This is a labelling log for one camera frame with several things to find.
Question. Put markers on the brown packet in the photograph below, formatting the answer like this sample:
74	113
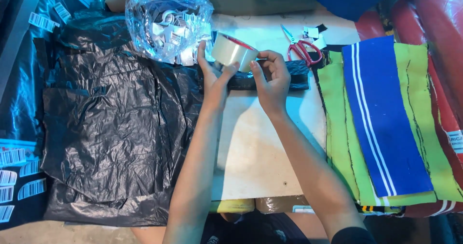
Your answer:
280	204

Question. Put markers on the stack of black plastic sheets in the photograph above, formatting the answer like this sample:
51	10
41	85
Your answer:
115	128

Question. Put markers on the clear bag of white labels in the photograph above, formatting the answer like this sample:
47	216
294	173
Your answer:
166	23

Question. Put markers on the blue white-striped fabric piece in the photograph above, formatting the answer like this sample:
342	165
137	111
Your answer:
383	121

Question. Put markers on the heap of red fabric rolls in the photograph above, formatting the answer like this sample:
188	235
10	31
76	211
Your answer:
434	23

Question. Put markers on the person's black sleeve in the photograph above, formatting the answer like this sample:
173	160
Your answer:
352	236

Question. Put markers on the person's dark clothing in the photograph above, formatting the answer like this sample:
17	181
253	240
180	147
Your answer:
253	229

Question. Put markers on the person's right hand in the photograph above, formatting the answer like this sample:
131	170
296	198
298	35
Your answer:
273	88

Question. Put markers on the clear packing tape roll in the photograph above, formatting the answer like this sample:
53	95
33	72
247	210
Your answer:
233	50

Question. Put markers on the person's left hand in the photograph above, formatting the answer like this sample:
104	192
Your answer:
215	86

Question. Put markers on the white label scraps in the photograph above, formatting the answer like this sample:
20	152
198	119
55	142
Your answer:
314	34

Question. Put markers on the stack of lime green fabric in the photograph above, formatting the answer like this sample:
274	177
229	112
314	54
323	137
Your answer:
338	128

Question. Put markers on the rolled black plastic bundle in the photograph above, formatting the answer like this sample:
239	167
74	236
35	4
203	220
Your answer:
293	76

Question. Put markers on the heap of glossy barcode packets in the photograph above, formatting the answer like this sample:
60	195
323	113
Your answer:
21	110

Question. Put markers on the yellow packet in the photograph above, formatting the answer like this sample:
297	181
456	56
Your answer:
233	205

